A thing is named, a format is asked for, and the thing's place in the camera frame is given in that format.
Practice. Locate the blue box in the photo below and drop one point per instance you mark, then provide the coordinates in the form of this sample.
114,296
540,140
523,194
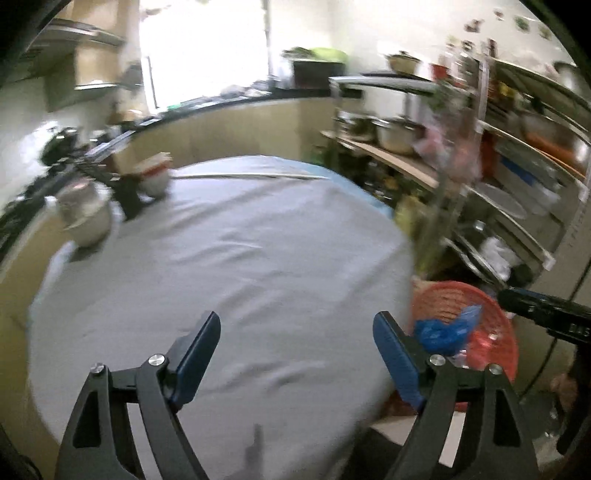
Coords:
512,170

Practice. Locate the steel dish rack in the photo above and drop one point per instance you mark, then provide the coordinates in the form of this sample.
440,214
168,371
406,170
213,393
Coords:
482,101

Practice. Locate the dark round appliance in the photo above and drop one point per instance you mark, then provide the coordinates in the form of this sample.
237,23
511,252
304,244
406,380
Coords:
60,143

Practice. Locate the bright window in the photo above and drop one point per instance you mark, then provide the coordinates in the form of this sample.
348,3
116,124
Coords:
203,46

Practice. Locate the black kitchen counter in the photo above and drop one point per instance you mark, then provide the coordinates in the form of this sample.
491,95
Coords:
221,104

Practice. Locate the metal rack with wooden shelf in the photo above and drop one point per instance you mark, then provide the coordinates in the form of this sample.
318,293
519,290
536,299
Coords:
397,161

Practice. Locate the dark cooking pot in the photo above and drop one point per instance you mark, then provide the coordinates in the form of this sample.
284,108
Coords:
358,127

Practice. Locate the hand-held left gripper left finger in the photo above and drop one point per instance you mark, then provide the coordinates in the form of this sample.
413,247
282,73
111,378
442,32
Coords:
191,369

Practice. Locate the wall shelf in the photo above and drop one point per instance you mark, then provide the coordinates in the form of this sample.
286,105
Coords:
78,60

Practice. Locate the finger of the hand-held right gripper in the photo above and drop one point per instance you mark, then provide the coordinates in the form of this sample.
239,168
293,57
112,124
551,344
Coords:
521,303

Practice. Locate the small steel pot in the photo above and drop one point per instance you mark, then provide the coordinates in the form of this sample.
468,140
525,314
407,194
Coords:
404,62

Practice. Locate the red plastic basket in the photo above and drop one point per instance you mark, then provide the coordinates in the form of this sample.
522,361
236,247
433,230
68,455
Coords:
443,295

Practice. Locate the white cloth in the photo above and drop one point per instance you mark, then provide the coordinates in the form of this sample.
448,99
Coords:
496,256

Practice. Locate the grey tablecloth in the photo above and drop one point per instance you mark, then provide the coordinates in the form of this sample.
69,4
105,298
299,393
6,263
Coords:
231,258

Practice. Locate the black box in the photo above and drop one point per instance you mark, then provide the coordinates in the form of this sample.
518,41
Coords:
318,74

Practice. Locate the blue plastic bag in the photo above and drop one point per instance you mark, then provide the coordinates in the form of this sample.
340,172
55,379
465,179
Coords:
438,334

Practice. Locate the small black object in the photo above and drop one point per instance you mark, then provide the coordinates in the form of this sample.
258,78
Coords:
129,194

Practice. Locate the green item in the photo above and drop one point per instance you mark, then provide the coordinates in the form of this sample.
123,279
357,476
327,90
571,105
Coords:
328,54

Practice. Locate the dark bulky object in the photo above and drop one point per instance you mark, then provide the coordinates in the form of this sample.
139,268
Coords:
392,454

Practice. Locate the white bowl with red rim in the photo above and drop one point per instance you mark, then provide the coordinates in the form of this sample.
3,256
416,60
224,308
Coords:
154,177

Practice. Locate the yellow bag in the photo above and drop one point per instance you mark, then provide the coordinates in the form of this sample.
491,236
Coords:
406,214

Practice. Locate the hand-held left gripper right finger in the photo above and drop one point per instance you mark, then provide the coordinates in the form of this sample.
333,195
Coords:
397,360

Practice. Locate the round metal tray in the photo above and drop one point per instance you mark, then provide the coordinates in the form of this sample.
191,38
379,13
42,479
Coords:
501,201

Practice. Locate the stacked white bowls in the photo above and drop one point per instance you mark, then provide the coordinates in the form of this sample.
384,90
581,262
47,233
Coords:
87,221

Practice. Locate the person's right hand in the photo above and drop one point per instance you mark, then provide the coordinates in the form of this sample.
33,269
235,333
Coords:
565,387

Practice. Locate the orange tray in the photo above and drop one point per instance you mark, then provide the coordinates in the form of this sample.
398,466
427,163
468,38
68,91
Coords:
554,154

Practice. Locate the light blue tablecloth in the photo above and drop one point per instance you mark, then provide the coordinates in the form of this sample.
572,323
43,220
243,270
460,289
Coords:
364,196

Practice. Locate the red container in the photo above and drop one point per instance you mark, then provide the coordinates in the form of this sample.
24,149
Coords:
439,71

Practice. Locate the pink cloth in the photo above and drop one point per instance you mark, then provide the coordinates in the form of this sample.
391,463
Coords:
434,143

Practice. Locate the steel cooking pot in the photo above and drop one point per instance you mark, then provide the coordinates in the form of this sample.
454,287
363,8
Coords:
397,136

